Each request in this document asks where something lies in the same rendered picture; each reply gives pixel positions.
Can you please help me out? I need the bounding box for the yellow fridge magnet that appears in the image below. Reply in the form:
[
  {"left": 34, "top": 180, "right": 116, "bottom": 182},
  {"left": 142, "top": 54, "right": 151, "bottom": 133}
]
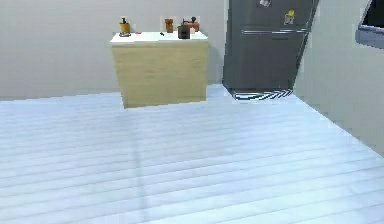
[{"left": 283, "top": 8, "right": 296, "bottom": 26}]

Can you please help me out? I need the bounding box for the light wood kitchen cabinet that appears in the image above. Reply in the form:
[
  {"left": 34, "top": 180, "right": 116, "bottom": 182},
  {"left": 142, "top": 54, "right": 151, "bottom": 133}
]
[{"left": 109, "top": 31, "right": 210, "bottom": 110}]

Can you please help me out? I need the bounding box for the yellow soap dispenser bottle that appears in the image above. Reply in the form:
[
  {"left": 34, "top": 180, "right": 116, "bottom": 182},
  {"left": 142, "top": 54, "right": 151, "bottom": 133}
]
[{"left": 118, "top": 17, "right": 132, "bottom": 38}]

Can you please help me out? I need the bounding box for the orange brown jar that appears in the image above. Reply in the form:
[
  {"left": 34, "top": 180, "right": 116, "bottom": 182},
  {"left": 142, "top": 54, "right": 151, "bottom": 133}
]
[{"left": 164, "top": 17, "right": 175, "bottom": 34}]

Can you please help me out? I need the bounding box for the orange kettle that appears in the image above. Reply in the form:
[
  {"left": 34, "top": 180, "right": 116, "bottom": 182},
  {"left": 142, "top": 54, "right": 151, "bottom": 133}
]
[{"left": 182, "top": 16, "right": 201, "bottom": 33}]

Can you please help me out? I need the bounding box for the dark grey fridge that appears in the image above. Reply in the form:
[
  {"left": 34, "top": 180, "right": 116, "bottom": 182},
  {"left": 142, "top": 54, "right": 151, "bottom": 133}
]
[{"left": 222, "top": 0, "right": 320, "bottom": 92}]

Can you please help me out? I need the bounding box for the grey fridge handle bar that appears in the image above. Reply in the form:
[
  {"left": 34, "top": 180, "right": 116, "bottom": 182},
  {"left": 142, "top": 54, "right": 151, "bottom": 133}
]
[{"left": 241, "top": 28, "right": 309, "bottom": 35}]

